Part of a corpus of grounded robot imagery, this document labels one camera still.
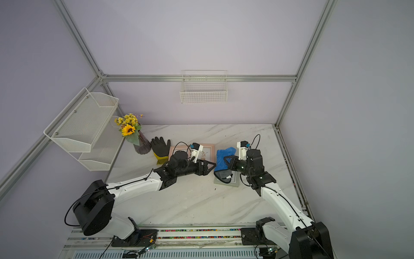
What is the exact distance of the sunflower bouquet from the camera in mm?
854

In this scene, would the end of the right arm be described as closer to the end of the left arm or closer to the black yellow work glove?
the end of the left arm

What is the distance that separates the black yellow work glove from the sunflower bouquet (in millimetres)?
207

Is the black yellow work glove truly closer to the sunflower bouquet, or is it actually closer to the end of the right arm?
the sunflower bouquet

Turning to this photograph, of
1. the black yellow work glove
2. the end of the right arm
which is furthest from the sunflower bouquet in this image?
the end of the right arm

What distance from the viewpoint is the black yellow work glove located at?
1.03 m
